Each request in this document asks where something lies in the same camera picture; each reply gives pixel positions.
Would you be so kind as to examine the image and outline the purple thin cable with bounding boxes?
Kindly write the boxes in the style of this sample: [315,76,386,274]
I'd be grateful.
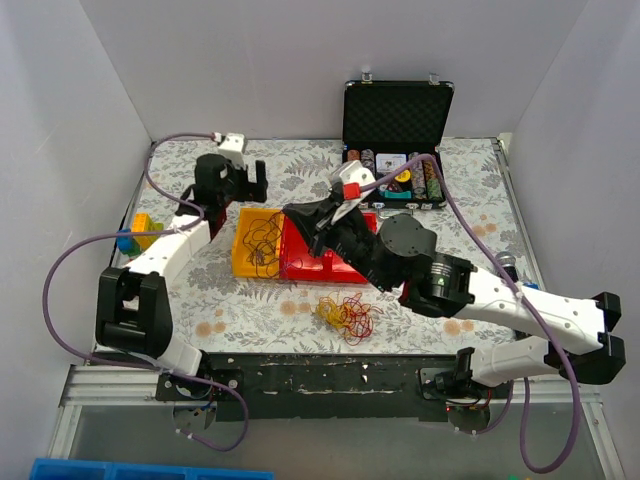
[240,208,304,281]

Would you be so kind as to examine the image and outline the yellow plastic bin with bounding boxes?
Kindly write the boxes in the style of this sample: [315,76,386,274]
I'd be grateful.
[231,208,281,279]

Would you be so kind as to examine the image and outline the red double plastic bin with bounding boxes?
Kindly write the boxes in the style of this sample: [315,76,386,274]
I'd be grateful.
[278,212,367,284]

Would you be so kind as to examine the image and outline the red thin cable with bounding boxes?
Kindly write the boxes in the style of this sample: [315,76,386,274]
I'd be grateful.
[319,293,384,350]

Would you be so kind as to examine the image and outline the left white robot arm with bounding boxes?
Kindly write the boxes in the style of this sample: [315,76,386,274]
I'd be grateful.
[95,154,268,400]

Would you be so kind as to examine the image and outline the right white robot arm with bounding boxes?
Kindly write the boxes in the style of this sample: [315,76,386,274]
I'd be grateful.
[283,197,626,398]

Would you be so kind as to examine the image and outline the yellow dealer button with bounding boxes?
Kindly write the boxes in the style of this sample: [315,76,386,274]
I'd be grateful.
[394,170,411,184]

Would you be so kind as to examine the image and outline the yellow green toy bricks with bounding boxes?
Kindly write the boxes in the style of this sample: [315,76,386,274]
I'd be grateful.
[131,213,164,252]

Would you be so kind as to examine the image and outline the blue toy brick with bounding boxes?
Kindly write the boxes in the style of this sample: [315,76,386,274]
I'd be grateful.
[116,229,141,258]

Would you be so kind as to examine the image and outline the black poker chip case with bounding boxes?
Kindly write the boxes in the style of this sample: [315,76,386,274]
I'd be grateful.
[342,73,455,210]

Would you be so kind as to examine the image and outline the black microphone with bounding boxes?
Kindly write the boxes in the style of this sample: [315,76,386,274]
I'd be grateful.
[494,251,521,285]

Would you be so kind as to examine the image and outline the blue tray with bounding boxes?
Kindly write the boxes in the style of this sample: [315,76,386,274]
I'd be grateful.
[29,458,275,480]

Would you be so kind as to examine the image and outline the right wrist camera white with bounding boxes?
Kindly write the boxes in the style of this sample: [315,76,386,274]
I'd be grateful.
[330,160,375,225]

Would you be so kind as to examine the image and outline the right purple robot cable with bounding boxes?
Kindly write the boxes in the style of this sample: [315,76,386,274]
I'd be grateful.
[359,153,584,474]

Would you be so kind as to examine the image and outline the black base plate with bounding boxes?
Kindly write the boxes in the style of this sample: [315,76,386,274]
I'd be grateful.
[154,352,516,424]

